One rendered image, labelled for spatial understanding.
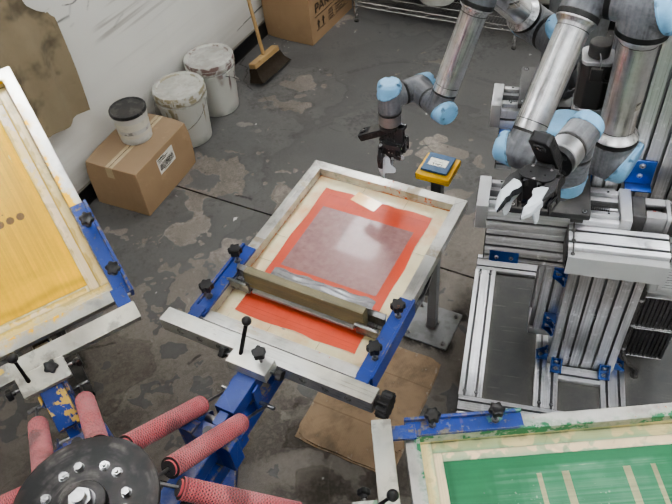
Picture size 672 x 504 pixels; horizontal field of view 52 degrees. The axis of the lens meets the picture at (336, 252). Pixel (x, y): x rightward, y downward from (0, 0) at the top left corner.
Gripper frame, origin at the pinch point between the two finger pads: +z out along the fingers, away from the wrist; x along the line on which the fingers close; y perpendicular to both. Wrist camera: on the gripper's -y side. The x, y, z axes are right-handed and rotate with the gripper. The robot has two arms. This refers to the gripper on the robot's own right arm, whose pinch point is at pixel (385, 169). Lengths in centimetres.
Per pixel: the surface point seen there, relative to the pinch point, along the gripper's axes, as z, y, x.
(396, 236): 9.6, 12.5, -19.7
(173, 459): -18, 7, -125
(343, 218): 9.6, -7.7, -18.8
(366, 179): 6.1, -7.2, -1.0
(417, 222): 9.7, 16.3, -10.9
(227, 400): 1, -1, -100
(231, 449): 1, 8, -111
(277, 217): 6.1, -26.8, -30.0
